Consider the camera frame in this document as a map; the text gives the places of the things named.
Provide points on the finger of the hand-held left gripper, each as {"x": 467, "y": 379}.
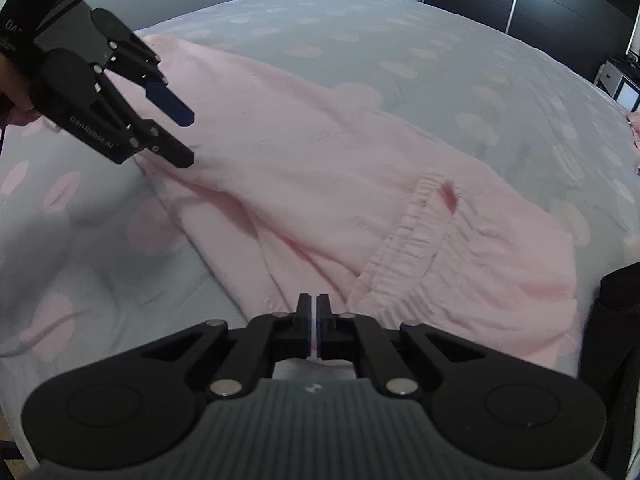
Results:
{"x": 172, "y": 152}
{"x": 172, "y": 105}

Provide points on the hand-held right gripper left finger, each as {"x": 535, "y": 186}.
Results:
{"x": 303, "y": 330}

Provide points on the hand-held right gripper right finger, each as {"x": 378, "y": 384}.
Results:
{"x": 324, "y": 330}

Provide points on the pink pants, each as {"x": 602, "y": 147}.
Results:
{"x": 325, "y": 175}

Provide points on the person's left hand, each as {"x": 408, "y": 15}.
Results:
{"x": 15, "y": 82}

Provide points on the grey bed with pink dots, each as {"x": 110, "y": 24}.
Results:
{"x": 450, "y": 60}

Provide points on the black garment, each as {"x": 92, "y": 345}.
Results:
{"x": 617, "y": 320}

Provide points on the pink folded cloth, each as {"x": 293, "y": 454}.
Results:
{"x": 636, "y": 130}

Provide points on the white storage unit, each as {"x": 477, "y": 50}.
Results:
{"x": 627, "y": 92}

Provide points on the dark wardrobe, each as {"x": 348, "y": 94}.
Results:
{"x": 550, "y": 5}

